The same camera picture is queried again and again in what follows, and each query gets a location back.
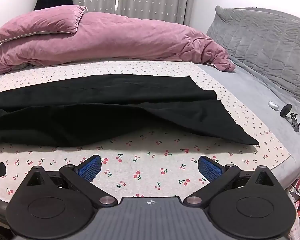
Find cherry print bed sheet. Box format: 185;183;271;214
0;60;291;200

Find black round disc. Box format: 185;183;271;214
280;103;293;117

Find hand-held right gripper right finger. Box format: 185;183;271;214
184;156;280;207

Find pink pillow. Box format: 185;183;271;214
0;5;87;48

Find grey bed cover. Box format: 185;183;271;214
199;55;300;189

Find pink duvet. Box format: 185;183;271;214
0;12;236;75

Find black pants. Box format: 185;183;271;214
0;74;260;148

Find grey quilted headboard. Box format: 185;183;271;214
206;5;300;108

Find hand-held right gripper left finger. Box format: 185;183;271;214
22;154;116;207

